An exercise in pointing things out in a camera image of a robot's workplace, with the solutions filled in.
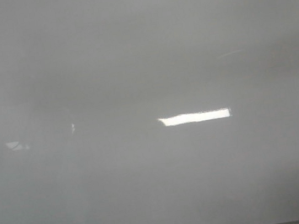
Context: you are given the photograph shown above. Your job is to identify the white glossy whiteboard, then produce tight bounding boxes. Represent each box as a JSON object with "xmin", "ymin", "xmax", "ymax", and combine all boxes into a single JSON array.
[{"xmin": 0, "ymin": 0, "xmax": 299, "ymax": 224}]

